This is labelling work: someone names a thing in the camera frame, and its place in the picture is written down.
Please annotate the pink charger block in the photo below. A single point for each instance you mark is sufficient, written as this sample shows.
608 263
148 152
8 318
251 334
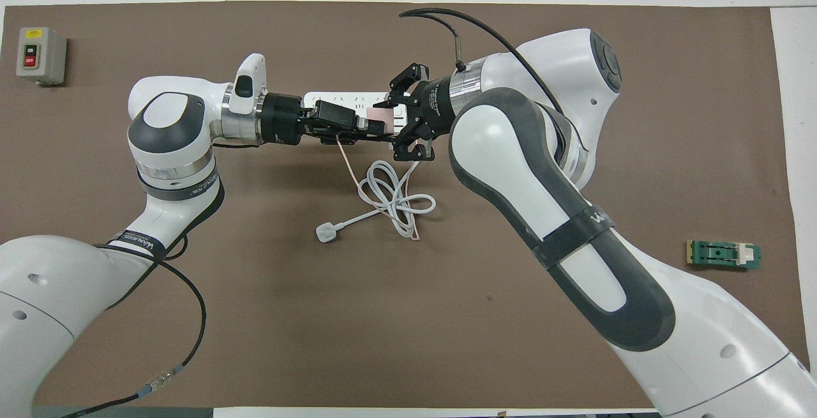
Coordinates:
382 115

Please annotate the white power strip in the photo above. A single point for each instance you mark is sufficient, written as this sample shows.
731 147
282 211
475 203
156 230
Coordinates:
344 97

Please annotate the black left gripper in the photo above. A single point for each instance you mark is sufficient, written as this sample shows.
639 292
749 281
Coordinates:
281 118

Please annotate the brown table mat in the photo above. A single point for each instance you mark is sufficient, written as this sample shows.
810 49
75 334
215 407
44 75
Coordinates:
383 341

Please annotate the grey on-off switch box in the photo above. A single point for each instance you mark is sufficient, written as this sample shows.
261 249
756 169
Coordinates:
41 54

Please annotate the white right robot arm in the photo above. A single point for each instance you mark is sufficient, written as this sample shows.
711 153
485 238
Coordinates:
510 150

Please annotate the green fixture on yellow sponge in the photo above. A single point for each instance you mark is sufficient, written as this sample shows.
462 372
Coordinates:
721 255

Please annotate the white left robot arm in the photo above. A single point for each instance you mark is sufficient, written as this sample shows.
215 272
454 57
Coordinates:
166 124

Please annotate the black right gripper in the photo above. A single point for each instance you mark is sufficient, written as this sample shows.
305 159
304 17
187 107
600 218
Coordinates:
435 106

